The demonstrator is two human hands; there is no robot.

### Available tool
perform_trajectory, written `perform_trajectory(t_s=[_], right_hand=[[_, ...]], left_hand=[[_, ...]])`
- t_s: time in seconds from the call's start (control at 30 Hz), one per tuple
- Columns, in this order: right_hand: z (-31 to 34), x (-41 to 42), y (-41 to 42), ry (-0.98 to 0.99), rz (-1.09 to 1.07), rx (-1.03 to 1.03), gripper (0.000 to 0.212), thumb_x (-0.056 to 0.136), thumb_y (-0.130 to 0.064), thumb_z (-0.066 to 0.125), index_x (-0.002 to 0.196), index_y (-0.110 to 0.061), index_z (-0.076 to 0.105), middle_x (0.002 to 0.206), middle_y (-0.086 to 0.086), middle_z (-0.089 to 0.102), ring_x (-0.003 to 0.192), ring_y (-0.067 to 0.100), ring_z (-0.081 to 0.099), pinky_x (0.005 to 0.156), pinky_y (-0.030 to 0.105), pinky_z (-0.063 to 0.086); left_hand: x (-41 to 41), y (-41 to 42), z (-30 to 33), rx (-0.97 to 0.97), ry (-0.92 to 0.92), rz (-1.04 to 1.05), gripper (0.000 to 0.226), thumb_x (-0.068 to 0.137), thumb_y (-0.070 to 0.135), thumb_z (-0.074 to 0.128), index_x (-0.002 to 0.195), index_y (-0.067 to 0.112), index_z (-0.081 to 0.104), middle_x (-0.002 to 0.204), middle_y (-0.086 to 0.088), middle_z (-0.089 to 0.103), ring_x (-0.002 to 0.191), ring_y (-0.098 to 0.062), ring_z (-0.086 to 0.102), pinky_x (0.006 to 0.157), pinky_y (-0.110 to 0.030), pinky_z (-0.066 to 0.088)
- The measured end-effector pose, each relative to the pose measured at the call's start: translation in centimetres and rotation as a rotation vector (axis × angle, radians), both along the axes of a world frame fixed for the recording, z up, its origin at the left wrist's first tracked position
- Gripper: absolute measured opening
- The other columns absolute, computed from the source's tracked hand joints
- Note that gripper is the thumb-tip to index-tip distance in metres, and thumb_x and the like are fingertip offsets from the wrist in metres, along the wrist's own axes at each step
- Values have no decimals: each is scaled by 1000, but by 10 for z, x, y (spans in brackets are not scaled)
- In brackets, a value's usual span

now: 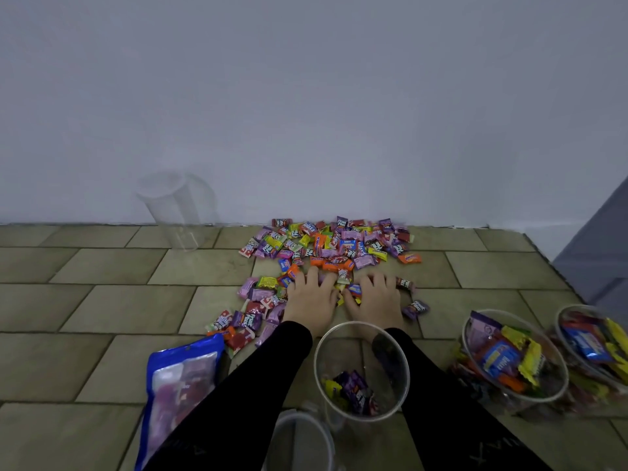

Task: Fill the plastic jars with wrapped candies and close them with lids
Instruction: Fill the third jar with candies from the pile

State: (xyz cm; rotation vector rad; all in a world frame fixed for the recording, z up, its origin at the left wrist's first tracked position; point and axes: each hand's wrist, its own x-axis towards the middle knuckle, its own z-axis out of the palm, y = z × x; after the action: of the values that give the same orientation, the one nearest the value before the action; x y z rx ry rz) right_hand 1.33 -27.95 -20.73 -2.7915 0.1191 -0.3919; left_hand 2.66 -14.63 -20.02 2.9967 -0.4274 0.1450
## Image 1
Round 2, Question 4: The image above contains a person's right hand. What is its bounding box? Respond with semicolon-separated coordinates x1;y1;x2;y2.
342;271;406;342

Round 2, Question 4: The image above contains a person's left hand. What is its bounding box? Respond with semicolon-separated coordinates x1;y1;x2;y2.
283;267;340;339

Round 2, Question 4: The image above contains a person's right forearm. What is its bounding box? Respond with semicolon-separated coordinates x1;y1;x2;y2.
371;327;553;471

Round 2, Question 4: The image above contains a person's left forearm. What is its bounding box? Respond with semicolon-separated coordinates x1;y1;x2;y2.
142;320;315;471

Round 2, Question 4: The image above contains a pile of colourful candy packets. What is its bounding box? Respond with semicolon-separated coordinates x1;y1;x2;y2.
205;217;431;358

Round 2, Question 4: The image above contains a clear plastic cup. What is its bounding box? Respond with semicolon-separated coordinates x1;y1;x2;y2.
302;321;411;438
447;309;571;422
547;304;628;418
261;409;337;471
135;171;217;251

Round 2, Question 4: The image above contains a purple candy packet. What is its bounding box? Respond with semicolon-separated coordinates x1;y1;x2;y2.
341;371;369;395
351;390;381;417

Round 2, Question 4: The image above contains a cupful of mixed candy packets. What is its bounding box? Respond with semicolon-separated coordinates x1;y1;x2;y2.
557;314;628;403
450;312;560;412

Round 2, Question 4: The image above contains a blue candy bag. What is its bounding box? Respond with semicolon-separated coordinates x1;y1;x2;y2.
134;333;226;471

